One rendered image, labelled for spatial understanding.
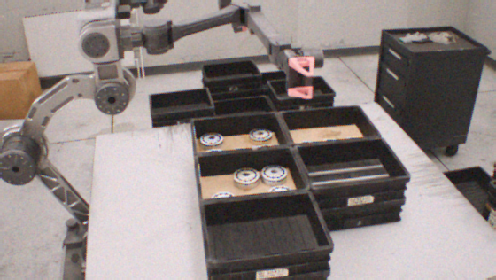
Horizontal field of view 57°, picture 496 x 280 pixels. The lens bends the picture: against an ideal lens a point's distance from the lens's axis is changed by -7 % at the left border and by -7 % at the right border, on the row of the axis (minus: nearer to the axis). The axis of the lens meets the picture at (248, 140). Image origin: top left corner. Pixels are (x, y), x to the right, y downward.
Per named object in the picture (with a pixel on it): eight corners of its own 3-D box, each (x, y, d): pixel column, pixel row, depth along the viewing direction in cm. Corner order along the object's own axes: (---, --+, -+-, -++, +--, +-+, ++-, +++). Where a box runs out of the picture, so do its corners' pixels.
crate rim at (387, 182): (311, 195, 173) (311, 190, 172) (291, 150, 198) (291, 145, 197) (411, 182, 178) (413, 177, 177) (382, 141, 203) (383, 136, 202)
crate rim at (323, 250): (206, 269, 143) (206, 264, 142) (199, 207, 168) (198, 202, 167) (335, 252, 148) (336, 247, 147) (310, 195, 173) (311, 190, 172)
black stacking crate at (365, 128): (291, 169, 204) (292, 146, 198) (276, 134, 229) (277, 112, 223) (379, 159, 208) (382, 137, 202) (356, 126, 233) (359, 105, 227)
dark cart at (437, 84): (393, 169, 342) (413, 51, 294) (368, 137, 379) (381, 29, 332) (461, 158, 352) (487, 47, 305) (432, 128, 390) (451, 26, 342)
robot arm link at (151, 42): (137, 43, 163) (135, 28, 160) (166, 40, 165) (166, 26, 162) (138, 52, 155) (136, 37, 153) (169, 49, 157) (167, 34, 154)
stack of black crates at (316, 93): (276, 159, 329) (278, 99, 306) (266, 136, 354) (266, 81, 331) (331, 151, 337) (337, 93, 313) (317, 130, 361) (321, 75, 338)
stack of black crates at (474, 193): (507, 235, 257) (520, 204, 245) (466, 245, 252) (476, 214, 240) (470, 195, 291) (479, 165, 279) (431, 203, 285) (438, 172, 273)
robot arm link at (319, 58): (274, 65, 148) (274, 38, 143) (309, 61, 150) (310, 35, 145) (285, 81, 138) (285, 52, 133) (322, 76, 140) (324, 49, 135)
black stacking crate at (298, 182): (201, 227, 173) (199, 203, 167) (196, 179, 198) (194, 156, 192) (308, 214, 178) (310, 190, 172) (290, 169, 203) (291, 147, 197)
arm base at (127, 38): (120, 51, 165) (115, 19, 159) (143, 49, 166) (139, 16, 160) (119, 60, 158) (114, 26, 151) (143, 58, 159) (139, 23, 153)
